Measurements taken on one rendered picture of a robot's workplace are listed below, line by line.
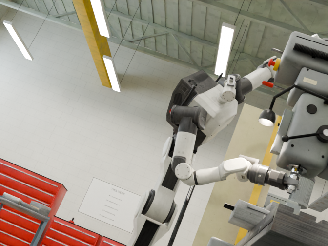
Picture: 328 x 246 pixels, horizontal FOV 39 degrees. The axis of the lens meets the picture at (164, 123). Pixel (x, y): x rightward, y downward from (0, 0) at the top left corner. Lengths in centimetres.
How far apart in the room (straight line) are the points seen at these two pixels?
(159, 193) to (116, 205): 880
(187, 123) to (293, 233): 99
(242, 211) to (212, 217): 200
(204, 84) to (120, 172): 912
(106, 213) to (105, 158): 134
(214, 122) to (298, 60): 50
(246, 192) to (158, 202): 147
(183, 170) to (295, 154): 49
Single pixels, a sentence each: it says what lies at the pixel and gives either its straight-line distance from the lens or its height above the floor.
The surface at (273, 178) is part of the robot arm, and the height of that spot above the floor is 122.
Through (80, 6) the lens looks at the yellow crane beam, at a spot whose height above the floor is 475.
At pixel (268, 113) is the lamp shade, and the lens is 210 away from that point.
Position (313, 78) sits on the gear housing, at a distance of 215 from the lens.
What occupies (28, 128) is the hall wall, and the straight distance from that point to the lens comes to 1229.
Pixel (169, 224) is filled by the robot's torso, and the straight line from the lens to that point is 250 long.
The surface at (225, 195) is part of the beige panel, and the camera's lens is 380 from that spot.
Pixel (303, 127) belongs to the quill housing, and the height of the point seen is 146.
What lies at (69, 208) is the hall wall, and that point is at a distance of 1145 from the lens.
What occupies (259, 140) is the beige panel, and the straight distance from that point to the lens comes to 396.
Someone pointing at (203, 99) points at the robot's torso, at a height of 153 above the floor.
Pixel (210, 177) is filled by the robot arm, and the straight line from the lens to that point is 212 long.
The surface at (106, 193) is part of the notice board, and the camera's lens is 1136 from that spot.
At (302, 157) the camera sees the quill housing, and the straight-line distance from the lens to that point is 203.
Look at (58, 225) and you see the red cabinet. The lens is 685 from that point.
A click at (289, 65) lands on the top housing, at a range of 220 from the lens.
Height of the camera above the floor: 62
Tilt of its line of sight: 19 degrees up
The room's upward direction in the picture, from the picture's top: 23 degrees clockwise
